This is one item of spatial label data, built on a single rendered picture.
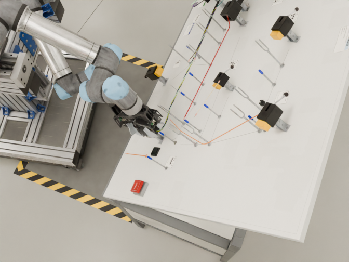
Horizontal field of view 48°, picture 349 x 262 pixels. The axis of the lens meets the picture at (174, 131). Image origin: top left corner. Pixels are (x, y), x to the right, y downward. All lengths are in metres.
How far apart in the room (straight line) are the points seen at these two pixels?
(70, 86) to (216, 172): 0.72
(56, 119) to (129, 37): 0.92
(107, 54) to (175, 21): 1.88
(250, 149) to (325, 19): 0.49
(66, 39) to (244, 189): 0.76
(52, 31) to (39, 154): 1.42
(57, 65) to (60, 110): 1.13
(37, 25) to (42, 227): 1.68
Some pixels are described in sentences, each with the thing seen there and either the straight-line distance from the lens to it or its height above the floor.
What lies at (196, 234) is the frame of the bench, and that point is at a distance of 1.79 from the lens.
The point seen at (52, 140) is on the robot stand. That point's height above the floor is 0.21.
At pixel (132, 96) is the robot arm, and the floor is 1.41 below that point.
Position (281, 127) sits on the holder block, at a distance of 1.19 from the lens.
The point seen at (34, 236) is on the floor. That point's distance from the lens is 2.81.
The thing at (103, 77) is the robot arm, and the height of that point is 1.41.
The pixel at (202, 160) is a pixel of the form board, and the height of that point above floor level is 1.27.
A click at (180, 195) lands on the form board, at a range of 1.36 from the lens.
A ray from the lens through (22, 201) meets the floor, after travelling 2.89.
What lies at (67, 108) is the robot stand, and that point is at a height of 0.21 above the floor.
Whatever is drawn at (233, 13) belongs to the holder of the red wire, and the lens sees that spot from 1.65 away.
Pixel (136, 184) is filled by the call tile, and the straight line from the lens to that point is 1.55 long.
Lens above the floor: 2.58
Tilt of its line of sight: 68 degrees down
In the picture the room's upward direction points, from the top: 9 degrees counter-clockwise
